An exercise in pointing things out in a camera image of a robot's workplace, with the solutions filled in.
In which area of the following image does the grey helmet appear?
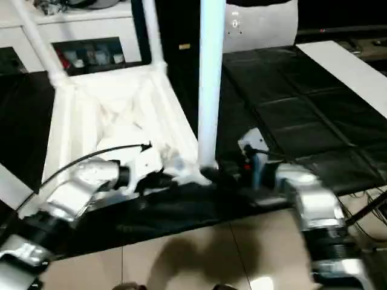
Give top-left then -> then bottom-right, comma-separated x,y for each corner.
71,0 -> 128,8

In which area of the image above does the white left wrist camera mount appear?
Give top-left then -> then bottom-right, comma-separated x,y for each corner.
120,144 -> 164,196

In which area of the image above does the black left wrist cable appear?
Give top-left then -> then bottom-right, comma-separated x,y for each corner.
0,141 -> 152,232

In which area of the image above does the white plastic table top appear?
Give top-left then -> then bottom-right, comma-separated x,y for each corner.
18,62 -> 213,219

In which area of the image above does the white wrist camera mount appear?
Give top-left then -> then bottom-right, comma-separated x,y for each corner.
237,127 -> 270,190
120,144 -> 164,196

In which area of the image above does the black speaker with gold label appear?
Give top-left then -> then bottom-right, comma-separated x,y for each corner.
132,0 -> 232,66

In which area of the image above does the grey cushion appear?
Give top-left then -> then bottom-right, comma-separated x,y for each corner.
223,2 -> 299,53

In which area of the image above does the white sideboard with glass doors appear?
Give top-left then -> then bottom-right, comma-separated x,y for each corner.
0,0 -> 143,76

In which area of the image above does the black stand leg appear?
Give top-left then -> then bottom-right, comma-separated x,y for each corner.
345,195 -> 387,227

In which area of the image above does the black work mat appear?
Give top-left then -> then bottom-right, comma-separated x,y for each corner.
0,45 -> 387,260

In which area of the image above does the black rod with red dot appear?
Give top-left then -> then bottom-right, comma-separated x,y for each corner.
298,26 -> 387,34

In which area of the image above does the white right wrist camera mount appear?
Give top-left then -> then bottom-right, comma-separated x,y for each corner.
237,127 -> 270,190

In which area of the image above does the white flat panel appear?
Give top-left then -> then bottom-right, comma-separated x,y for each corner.
296,40 -> 387,121

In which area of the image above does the white plastic table leg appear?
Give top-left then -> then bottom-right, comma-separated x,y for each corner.
0,164 -> 34,210
140,0 -> 169,71
196,0 -> 227,170
11,0 -> 67,88

